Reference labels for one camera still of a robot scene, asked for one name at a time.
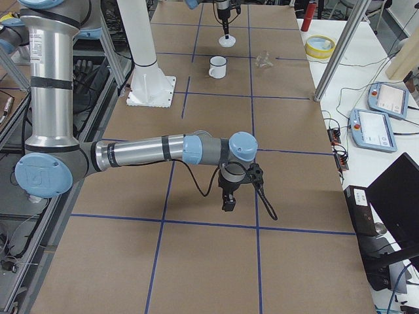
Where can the orange black connector strip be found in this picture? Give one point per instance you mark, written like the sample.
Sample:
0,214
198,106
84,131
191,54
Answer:
339,151

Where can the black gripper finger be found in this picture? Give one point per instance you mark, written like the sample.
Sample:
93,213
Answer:
232,201
226,202

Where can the black computer box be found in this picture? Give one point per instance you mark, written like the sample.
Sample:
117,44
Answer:
360,211

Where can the yellow rimmed blue bowl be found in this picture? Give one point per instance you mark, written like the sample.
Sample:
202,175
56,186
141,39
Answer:
313,48

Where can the white pedestal base plate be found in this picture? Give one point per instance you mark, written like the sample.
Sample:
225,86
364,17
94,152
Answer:
148,92

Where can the aluminium frame post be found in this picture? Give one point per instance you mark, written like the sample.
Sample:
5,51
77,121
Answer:
346,36

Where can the crossing blue tape strip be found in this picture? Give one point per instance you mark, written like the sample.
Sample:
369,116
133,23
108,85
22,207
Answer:
240,226

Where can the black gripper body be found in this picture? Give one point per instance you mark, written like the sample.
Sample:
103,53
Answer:
228,186
223,13

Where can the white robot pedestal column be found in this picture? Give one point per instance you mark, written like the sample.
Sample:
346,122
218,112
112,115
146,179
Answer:
137,26

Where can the red bottle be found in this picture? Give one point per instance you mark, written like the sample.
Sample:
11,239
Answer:
308,16

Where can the white sponge block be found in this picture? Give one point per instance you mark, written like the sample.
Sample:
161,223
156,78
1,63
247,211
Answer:
325,45

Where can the white cup lid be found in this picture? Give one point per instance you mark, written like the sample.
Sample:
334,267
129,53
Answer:
227,41

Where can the white enamel cup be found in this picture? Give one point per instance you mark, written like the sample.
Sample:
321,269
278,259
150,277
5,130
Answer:
217,67

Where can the wooden beam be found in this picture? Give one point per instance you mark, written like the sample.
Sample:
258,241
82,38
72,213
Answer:
406,59

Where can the black monitor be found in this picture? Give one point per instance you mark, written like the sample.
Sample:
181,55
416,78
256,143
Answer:
394,197

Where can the blue teach pendant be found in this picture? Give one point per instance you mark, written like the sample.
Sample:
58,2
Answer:
388,99
372,130

